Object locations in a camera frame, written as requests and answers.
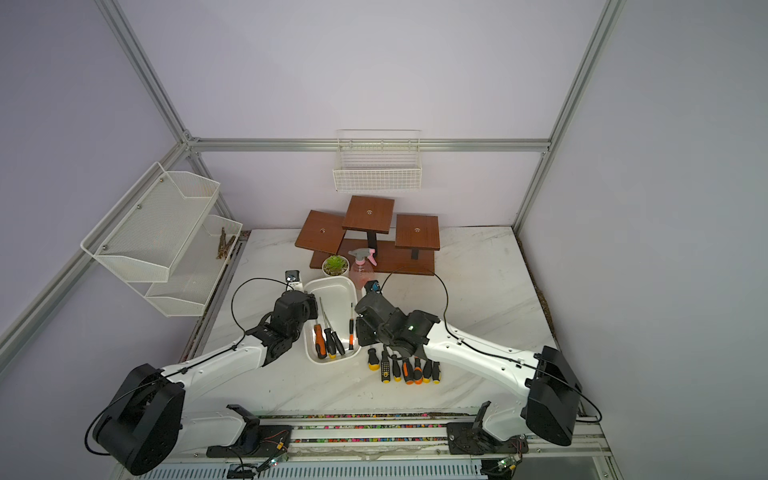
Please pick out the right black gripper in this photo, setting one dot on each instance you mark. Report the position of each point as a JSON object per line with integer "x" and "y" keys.
{"x": 364, "y": 326}

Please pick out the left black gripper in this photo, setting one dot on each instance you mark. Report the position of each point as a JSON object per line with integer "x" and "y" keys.
{"x": 312, "y": 308}

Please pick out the stubby black yellow screwdriver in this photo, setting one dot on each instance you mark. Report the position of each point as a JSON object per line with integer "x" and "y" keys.
{"x": 373, "y": 361}

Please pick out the long yellow-dotted flathead screwdriver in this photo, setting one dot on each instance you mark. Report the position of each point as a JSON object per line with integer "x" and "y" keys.
{"x": 385, "y": 367}

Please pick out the white plastic storage box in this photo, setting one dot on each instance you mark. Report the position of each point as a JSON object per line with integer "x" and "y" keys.
{"x": 336, "y": 298}

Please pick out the black orange hex-collar screwdriver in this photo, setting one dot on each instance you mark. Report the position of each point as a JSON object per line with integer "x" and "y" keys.
{"x": 407, "y": 370}

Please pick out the black orange-band screwdriver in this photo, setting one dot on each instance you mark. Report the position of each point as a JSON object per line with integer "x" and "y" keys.
{"x": 417, "y": 373}

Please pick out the black ribbed screwdriver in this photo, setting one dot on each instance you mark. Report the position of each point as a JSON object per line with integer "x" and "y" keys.
{"x": 427, "y": 371}

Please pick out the black yellow-end screwdriver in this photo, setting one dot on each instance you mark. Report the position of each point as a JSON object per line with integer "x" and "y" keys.
{"x": 436, "y": 373}

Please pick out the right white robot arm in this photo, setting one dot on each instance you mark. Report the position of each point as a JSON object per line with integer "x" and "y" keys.
{"x": 546, "y": 391}

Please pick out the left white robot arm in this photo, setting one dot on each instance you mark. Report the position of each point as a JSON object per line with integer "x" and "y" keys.
{"x": 145, "y": 422}

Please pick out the pink spray bottle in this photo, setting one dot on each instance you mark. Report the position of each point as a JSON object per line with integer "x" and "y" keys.
{"x": 362, "y": 270}

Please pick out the potted green succulent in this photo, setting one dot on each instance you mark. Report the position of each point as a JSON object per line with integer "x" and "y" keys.
{"x": 335, "y": 265}

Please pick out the brown twigs in shelf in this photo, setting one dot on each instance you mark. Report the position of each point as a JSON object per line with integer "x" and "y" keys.
{"x": 226, "y": 241}

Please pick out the brown wooden tiered stand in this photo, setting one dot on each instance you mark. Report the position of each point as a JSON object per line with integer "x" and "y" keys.
{"x": 403, "y": 243}

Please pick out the white mesh lower shelf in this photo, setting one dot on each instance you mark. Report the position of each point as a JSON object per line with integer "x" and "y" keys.
{"x": 193, "y": 282}

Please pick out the white mesh shelf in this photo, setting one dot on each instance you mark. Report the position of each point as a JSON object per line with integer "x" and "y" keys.
{"x": 193, "y": 282}
{"x": 144, "y": 237}

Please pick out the white mesh upper shelf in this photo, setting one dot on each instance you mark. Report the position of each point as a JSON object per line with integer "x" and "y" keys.
{"x": 144, "y": 237}

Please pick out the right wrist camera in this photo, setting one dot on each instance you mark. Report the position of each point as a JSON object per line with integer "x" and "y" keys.
{"x": 372, "y": 287}

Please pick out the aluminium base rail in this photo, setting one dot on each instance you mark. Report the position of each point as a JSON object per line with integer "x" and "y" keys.
{"x": 394, "y": 446}

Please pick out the white wire wall basket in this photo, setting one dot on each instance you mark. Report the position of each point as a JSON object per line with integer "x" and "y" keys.
{"x": 373, "y": 161}

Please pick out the aluminium frame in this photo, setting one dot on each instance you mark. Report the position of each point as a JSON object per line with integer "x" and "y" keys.
{"x": 34, "y": 318}

